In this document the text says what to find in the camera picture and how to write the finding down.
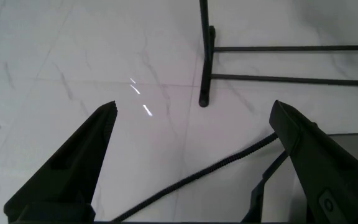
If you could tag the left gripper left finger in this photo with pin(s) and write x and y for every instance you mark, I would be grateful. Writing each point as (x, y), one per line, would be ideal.
(67, 180)

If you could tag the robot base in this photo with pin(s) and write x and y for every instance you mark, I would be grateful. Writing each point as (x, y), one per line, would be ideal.
(353, 149)

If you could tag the black clothes rack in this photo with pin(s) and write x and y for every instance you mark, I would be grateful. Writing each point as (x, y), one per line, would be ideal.
(207, 62)

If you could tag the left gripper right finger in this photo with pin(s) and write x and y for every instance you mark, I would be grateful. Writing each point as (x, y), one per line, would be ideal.
(328, 174)

